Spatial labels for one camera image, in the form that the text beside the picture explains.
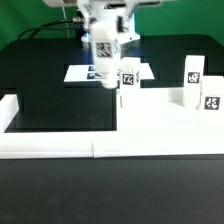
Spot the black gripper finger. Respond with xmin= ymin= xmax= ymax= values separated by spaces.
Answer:
xmin=114 ymin=1 xmax=138 ymax=34
xmin=78 ymin=3 xmax=95 ymax=32

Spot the white square tabletop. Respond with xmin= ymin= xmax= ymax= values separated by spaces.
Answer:
xmin=116 ymin=87 xmax=198 ymax=130

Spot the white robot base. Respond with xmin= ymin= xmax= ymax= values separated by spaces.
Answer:
xmin=81 ymin=3 xmax=140 ymax=48

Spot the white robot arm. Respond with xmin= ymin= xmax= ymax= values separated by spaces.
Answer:
xmin=42 ymin=0 xmax=165 ymax=33

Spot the white marker board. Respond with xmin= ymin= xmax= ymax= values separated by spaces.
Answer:
xmin=64 ymin=63 xmax=154 ymax=83

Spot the white U-shaped obstacle fence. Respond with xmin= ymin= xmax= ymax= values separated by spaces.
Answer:
xmin=0 ymin=95 xmax=224 ymax=159

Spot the black cable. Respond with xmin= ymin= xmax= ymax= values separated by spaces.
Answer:
xmin=18 ymin=0 xmax=88 ymax=40

